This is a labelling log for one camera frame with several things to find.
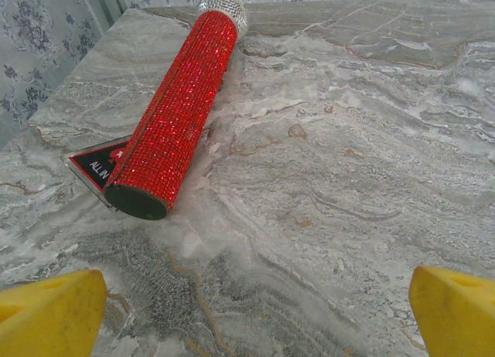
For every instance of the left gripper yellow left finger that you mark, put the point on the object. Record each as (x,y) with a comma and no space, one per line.
(50,314)

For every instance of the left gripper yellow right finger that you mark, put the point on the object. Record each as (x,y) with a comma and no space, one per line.
(456,318)

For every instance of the aluminium corner post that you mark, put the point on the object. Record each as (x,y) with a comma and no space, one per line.
(112,1)

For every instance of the red glitter microphone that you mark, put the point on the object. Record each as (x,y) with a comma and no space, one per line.
(178,113)

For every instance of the black red triangular card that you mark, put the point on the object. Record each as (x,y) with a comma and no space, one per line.
(93,167)

